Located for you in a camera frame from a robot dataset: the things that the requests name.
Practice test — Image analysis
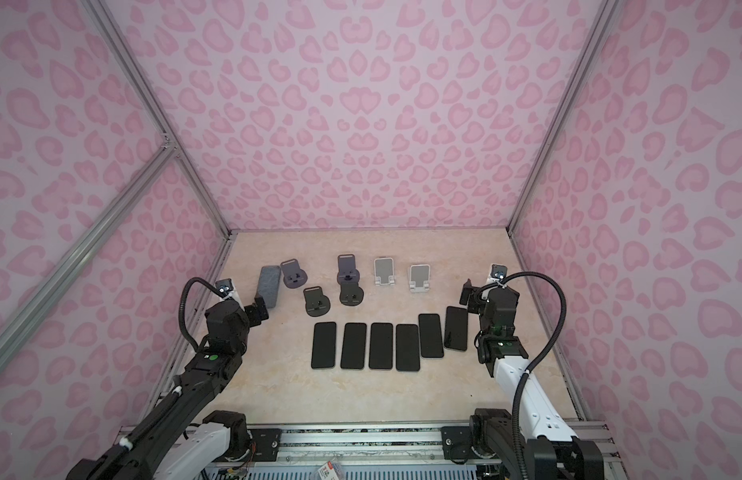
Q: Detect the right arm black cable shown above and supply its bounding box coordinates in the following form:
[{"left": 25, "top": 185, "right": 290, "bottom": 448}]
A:
[{"left": 475, "top": 271, "right": 568, "bottom": 480}]

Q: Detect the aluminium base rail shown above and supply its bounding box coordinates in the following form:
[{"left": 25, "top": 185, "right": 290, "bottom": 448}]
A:
[{"left": 115, "top": 419, "right": 627, "bottom": 480}]

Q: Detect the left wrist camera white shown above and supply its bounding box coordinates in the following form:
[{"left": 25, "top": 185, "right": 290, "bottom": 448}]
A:
[{"left": 214, "top": 278, "right": 242, "bottom": 305}]

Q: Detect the grey stand front left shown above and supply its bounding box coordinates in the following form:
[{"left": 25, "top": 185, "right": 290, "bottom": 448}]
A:
[{"left": 303, "top": 286, "right": 331, "bottom": 318}]

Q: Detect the grey edged phone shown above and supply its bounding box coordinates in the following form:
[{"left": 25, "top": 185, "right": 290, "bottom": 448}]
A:
[{"left": 418, "top": 313, "right": 444, "bottom": 359}]

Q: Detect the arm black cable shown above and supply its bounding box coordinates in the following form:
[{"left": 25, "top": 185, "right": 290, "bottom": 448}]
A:
[
  {"left": 177, "top": 276, "right": 225, "bottom": 353},
  {"left": 475, "top": 271, "right": 568, "bottom": 480}
]

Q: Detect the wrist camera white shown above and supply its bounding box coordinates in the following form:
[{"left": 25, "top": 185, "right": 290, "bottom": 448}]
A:
[
  {"left": 487, "top": 264, "right": 508, "bottom": 283},
  {"left": 214, "top": 278, "right": 242, "bottom": 305}
]

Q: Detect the grey stone block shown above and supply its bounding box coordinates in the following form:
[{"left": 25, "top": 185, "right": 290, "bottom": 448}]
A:
[{"left": 256, "top": 265, "right": 282, "bottom": 310}]

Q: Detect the grey stand of blue phone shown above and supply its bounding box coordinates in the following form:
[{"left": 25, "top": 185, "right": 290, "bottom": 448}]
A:
[{"left": 339, "top": 282, "right": 364, "bottom": 307}]

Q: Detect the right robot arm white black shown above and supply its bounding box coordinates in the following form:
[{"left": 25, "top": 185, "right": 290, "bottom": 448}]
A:
[{"left": 459, "top": 271, "right": 605, "bottom": 479}]

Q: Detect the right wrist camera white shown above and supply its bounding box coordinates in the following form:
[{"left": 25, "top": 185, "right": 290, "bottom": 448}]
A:
[{"left": 487, "top": 264, "right": 508, "bottom": 283}]

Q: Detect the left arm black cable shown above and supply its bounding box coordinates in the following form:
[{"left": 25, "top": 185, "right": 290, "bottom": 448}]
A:
[{"left": 177, "top": 276, "right": 225, "bottom": 353}]

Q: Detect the blue edged phone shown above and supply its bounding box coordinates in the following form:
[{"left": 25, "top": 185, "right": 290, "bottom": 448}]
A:
[{"left": 395, "top": 324, "right": 420, "bottom": 372}]

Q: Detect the phone green edge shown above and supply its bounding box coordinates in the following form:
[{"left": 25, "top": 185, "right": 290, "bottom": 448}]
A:
[{"left": 369, "top": 322, "right": 394, "bottom": 370}]

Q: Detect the phone white stand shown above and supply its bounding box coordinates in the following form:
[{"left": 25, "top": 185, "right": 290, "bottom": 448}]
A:
[
  {"left": 443, "top": 306, "right": 469, "bottom": 352},
  {"left": 311, "top": 322, "right": 337, "bottom": 370}
]

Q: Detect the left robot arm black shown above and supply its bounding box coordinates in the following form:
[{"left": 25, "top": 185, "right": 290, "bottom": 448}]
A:
[{"left": 67, "top": 295, "right": 269, "bottom": 479}]

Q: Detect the empty purple phone stand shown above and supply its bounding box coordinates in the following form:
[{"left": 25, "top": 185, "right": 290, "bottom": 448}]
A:
[{"left": 337, "top": 254, "right": 360, "bottom": 285}]

